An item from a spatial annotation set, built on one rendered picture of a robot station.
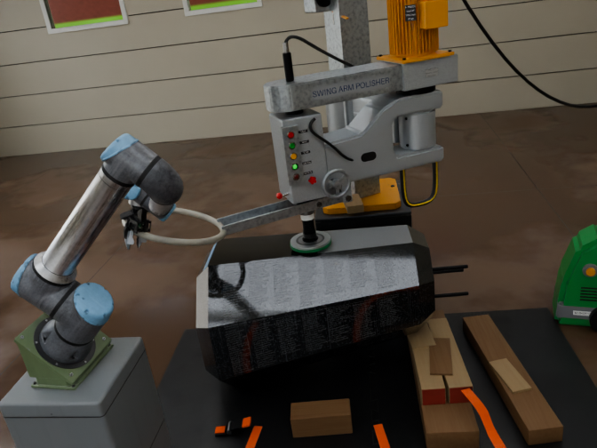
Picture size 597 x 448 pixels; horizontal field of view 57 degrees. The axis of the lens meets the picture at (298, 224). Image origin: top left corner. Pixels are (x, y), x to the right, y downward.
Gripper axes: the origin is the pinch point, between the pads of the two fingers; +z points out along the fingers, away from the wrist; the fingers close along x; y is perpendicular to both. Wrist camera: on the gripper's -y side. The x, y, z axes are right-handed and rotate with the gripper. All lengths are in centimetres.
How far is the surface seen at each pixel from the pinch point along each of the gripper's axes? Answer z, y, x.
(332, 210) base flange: -4, 8, 138
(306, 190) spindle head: -32, 38, 69
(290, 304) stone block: 25, 46, 63
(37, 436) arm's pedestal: 52, 35, -58
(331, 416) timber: 70, 82, 65
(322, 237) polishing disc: -4, 39, 88
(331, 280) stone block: 11, 56, 80
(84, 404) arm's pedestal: 32, 52, -49
